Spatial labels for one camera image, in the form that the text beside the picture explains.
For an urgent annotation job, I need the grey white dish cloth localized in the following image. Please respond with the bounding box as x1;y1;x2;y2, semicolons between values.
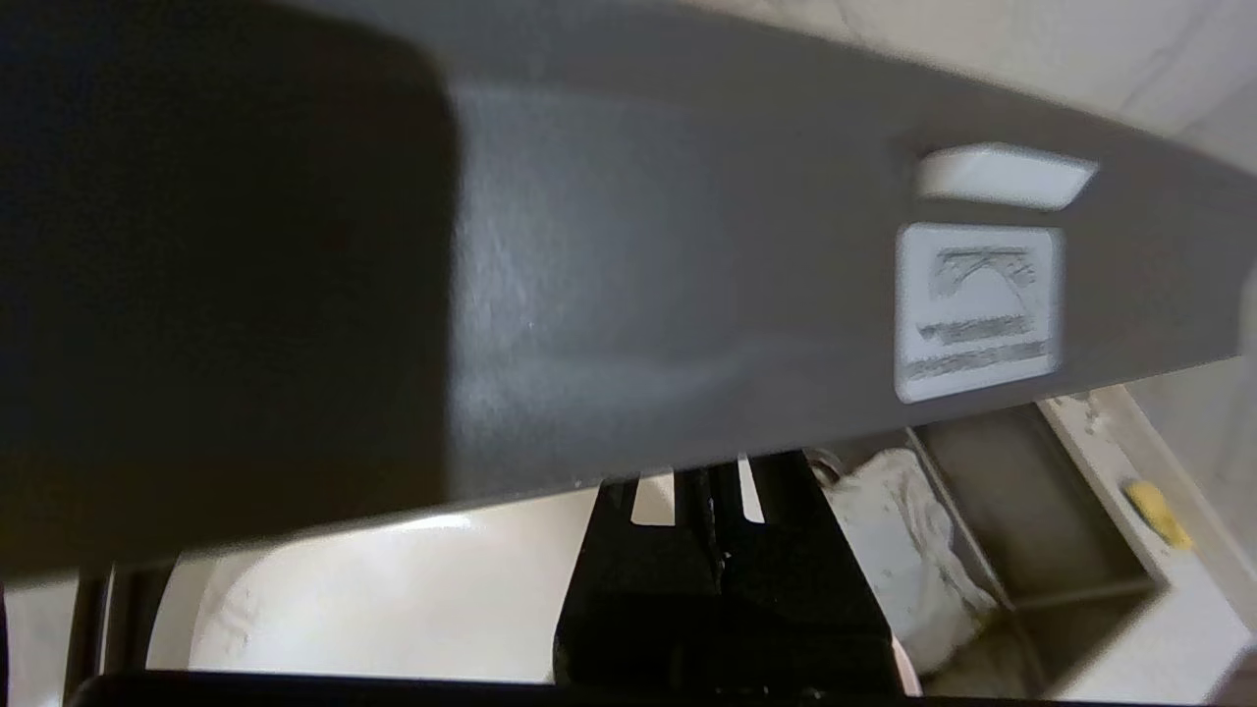
818;447;1005;676

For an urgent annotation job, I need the pink bowl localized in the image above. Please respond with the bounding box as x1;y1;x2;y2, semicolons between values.
889;636;925;700

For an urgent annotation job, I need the black rice cooker lid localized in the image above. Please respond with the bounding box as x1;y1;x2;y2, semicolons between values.
0;0;1257;592

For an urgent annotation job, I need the yellow sponge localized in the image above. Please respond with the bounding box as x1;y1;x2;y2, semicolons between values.
1123;478;1195;552

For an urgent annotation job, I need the white inner pot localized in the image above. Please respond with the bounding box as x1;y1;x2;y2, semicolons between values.
145;484;631;680

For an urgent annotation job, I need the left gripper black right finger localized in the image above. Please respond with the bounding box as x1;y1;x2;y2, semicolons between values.
708;450;902;690

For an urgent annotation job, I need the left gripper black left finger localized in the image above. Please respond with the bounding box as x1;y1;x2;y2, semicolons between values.
553;467;726;690

